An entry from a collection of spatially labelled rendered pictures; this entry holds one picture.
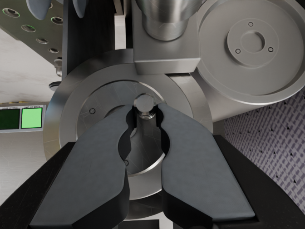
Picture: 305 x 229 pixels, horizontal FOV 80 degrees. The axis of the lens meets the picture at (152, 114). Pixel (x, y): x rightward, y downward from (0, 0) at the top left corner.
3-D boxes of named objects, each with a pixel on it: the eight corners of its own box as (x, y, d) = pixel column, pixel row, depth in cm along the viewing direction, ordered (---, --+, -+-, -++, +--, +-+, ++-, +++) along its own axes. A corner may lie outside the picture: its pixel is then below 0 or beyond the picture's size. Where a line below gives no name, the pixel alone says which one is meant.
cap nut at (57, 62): (64, 58, 49) (64, 74, 49) (71, 64, 53) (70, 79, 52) (51, 59, 49) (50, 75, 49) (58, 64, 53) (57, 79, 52)
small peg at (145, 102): (152, 117, 11) (130, 110, 11) (152, 122, 14) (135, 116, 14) (159, 96, 11) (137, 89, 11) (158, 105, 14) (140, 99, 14)
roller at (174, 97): (190, 59, 16) (200, 197, 15) (168, 109, 42) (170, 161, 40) (60, 65, 16) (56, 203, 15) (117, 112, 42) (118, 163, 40)
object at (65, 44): (70, -78, 20) (66, 84, 17) (115, 39, 43) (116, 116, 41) (65, -78, 20) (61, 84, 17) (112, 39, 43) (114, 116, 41)
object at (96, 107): (56, 113, 14) (137, 61, 15) (68, 116, 16) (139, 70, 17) (108, 199, 13) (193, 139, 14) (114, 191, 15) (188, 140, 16)
